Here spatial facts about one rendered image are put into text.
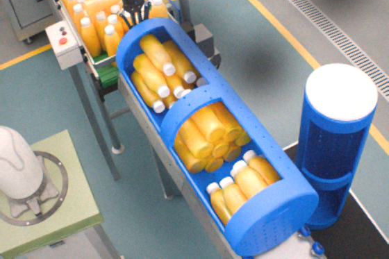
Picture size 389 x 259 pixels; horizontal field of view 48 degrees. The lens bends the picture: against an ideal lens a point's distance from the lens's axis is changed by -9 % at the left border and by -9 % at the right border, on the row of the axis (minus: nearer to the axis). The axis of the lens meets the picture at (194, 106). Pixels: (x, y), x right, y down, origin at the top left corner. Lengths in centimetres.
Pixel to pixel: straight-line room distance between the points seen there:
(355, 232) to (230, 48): 166
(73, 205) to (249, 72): 200
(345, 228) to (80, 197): 141
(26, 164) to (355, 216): 167
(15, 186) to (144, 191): 139
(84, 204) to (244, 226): 52
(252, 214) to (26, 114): 238
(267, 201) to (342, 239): 122
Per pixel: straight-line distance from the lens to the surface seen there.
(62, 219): 148
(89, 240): 170
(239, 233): 125
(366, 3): 395
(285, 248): 149
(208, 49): 223
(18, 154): 138
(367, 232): 243
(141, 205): 267
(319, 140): 219
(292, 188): 125
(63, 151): 162
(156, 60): 165
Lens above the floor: 229
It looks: 49 degrees down
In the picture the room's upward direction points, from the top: 8 degrees counter-clockwise
